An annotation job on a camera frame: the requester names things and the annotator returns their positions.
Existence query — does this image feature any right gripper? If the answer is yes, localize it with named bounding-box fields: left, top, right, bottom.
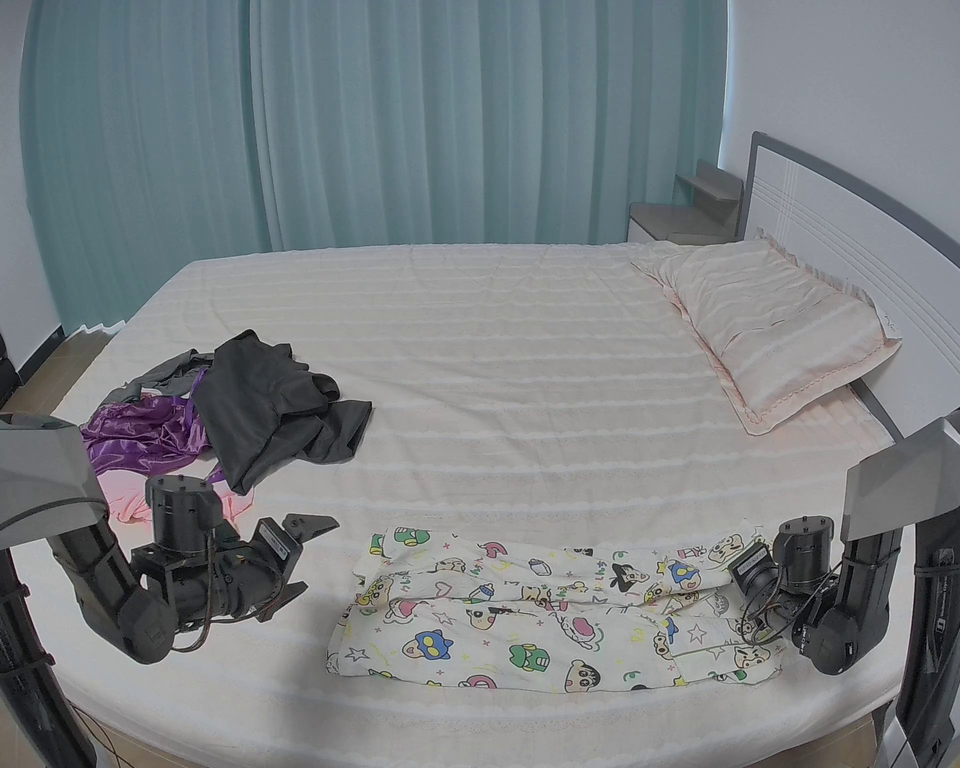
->
left=729, top=541, right=781, bottom=601

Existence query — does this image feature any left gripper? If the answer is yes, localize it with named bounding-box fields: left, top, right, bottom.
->
left=246, top=513, right=340, bottom=624

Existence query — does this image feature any white printed pyjama top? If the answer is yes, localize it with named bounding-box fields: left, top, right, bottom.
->
left=325, top=528, right=786, bottom=696

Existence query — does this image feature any bed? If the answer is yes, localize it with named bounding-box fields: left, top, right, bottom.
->
left=0, top=131, right=960, bottom=762

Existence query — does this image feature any black garment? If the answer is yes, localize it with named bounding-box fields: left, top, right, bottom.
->
left=193, top=330, right=375, bottom=496

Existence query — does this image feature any pink garment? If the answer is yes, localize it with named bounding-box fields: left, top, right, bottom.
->
left=101, top=468, right=260, bottom=526

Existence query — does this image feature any purple satin garment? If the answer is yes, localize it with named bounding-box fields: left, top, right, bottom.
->
left=78, top=371, right=226, bottom=485

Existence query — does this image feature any pink striped pillow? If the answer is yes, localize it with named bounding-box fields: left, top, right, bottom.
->
left=631, top=231, right=903, bottom=437

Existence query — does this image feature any grey bedside table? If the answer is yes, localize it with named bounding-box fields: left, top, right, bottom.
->
left=628, top=157, right=744, bottom=246

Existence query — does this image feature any blue-green curtain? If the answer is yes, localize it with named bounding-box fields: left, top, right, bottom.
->
left=18, top=0, right=276, bottom=336
left=251, top=0, right=732, bottom=249

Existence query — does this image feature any black cable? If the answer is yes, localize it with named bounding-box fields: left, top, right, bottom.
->
left=737, top=596, right=789, bottom=648
left=171, top=611, right=222, bottom=654

